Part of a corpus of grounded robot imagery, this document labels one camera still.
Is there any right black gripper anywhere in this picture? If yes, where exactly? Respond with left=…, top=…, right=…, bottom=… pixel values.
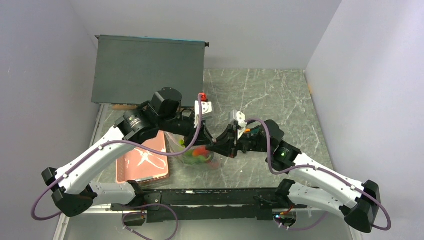
left=205, top=124, right=272, bottom=159

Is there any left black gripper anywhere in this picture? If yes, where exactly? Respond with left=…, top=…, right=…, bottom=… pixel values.
left=159, top=114, right=215, bottom=149

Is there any red orange pear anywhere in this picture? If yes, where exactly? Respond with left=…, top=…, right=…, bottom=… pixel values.
left=192, top=146, right=210, bottom=159

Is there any clear zip top bag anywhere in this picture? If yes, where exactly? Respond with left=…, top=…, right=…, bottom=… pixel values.
left=164, top=132, right=223, bottom=170

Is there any green apple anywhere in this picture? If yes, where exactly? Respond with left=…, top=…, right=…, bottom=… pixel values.
left=179, top=139, right=186, bottom=148

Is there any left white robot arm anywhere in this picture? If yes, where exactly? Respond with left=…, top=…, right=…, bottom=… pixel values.
left=42, top=87, right=213, bottom=217

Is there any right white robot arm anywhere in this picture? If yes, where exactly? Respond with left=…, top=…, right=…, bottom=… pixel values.
left=206, top=118, right=391, bottom=233

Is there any pink plastic basket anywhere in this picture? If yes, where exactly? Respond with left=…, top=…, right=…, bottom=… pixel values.
left=115, top=147, right=169, bottom=184

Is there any dark grey server box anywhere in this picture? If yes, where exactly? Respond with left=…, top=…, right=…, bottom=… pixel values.
left=91, top=35, right=210, bottom=107

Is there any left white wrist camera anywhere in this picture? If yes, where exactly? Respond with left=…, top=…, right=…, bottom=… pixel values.
left=193, top=92, right=213, bottom=128

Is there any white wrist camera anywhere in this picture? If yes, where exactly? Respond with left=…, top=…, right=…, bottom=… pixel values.
left=193, top=92, right=213, bottom=128
left=229, top=110, right=247, bottom=140

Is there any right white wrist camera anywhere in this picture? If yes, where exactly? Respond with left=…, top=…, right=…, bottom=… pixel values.
left=229, top=110, right=247, bottom=140

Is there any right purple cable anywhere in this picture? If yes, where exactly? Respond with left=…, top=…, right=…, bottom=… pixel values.
left=245, top=118, right=392, bottom=232

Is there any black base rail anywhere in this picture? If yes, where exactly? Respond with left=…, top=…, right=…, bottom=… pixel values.
left=92, top=187, right=332, bottom=226

